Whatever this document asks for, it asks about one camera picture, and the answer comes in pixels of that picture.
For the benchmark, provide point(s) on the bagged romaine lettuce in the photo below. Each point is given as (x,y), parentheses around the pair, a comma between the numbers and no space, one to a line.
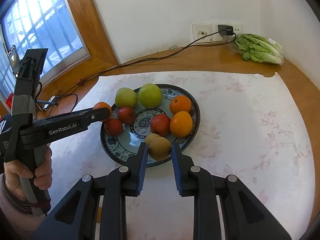
(257,47)

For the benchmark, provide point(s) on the small white black device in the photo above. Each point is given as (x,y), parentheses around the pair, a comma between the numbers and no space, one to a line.
(51,102)

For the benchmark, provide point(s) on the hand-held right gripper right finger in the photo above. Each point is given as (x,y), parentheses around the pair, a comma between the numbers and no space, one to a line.
(176,170)

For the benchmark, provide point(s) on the red apple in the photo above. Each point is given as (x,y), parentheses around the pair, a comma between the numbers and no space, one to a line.
(160,124)
(126,115)

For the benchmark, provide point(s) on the white power wall socket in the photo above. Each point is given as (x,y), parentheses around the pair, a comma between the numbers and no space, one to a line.
(238,31)

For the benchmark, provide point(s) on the person's dark striped clothing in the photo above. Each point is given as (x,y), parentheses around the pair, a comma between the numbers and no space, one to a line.
(4,135)

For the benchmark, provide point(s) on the white floral tablecloth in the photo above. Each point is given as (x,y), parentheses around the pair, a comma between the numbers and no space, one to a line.
(237,130)

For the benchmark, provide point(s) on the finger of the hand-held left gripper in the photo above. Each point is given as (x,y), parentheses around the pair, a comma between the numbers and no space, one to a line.
(98,115)

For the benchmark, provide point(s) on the person's left forearm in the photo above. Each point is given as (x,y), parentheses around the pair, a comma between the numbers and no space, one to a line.
(12,217)

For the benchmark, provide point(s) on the white coaxial wall socket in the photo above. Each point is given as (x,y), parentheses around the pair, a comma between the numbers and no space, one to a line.
(201,33)

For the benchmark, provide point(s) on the blue patterned ceramic plate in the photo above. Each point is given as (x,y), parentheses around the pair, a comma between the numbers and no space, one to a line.
(125,142)

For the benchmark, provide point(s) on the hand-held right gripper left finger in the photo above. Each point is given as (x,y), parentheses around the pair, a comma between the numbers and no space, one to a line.
(141,170)

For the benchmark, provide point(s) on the green apple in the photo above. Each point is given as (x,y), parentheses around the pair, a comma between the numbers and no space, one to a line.
(150,95)
(126,97)

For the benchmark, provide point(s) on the brown pear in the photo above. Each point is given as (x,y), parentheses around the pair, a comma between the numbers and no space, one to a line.
(160,149)
(151,138)

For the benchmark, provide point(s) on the wooden window frame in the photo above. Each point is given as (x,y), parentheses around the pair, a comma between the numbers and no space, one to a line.
(90,22)

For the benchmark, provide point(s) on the orange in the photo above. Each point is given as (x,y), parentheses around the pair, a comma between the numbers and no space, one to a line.
(101,105)
(180,105)
(181,125)

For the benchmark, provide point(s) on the barred glass window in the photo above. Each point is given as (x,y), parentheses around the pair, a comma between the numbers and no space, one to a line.
(45,25)

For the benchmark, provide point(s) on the person's left hand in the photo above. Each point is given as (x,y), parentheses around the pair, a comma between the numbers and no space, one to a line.
(45,170)

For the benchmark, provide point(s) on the red tomato bottom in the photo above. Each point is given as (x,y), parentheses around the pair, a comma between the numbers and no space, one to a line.
(113,126)

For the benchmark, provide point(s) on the black plug-in charger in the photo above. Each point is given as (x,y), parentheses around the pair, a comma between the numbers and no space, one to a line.
(225,30)

